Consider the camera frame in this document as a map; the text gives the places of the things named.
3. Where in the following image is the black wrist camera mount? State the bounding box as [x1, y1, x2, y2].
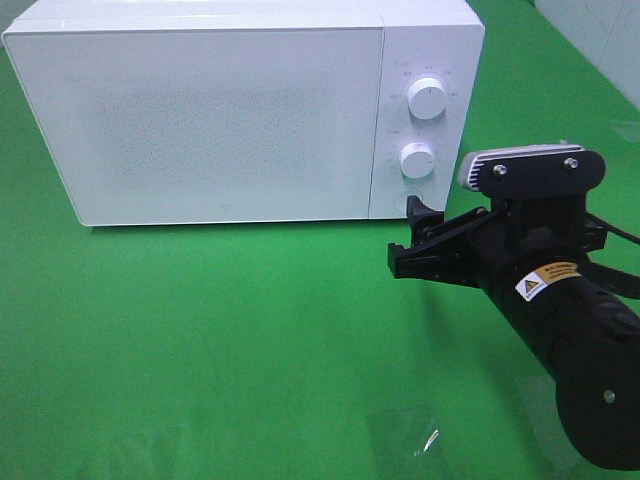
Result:
[458, 144, 606, 201]

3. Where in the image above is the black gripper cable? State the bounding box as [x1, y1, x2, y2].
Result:
[602, 224, 640, 246]

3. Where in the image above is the round door release button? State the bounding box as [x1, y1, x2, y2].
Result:
[393, 189, 423, 216]

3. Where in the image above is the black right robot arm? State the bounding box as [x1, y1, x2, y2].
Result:
[388, 195, 639, 470]

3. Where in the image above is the white microwave oven body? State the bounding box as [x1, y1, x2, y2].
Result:
[2, 1, 485, 220]

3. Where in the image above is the clear tape patch centre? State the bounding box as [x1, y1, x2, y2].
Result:
[366, 403, 442, 479]

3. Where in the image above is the white microwave door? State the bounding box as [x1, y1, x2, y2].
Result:
[5, 29, 383, 226]

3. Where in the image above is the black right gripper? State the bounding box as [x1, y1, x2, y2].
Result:
[387, 195, 607, 292]

